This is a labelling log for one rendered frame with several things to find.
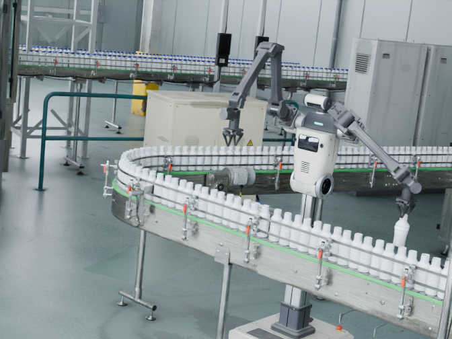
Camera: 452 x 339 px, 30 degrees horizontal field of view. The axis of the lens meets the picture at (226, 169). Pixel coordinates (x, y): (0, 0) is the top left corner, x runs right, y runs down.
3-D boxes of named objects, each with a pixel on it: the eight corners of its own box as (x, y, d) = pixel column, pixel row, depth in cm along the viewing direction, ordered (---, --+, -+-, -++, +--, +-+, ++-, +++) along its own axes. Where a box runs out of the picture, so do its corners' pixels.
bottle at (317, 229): (305, 252, 417) (309, 220, 414) (313, 251, 421) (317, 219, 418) (314, 255, 413) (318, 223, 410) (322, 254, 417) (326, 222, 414)
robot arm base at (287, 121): (290, 127, 497) (298, 109, 500) (284, 120, 491) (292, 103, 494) (278, 124, 503) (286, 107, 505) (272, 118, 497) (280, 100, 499)
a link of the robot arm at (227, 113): (245, 98, 460) (233, 96, 465) (231, 99, 451) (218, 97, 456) (243, 120, 462) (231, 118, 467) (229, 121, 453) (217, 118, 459)
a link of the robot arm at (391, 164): (350, 109, 426) (335, 124, 427) (350, 108, 420) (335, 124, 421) (411, 169, 422) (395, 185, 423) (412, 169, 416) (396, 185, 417)
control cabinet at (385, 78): (380, 185, 1105) (401, 38, 1066) (406, 195, 1063) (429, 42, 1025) (330, 187, 1063) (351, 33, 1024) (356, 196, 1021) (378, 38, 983)
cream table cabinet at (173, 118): (225, 198, 945) (237, 93, 922) (255, 212, 893) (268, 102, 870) (136, 200, 889) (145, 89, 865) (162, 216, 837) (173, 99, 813)
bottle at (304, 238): (311, 251, 421) (315, 219, 418) (305, 253, 416) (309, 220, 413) (301, 247, 424) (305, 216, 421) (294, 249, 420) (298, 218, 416)
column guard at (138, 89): (128, 112, 1505) (132, 50, 1483) (144, 111, 1535) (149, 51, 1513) (142, 116, 1481) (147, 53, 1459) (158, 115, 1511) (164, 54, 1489)
